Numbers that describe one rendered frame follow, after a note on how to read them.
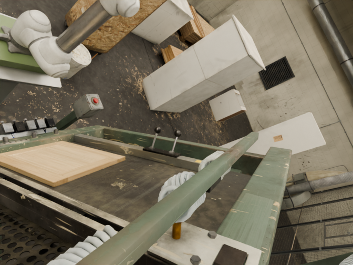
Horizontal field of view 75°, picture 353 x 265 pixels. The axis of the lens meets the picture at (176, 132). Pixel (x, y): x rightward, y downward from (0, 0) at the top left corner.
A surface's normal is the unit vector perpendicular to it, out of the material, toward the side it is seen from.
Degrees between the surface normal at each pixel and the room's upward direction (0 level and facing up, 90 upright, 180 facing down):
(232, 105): 90
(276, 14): 90
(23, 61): 1
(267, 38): 90
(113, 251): 60
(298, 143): 90
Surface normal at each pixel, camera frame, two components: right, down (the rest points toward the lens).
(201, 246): 0.05, -0.98
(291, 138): -0.54, 0.02
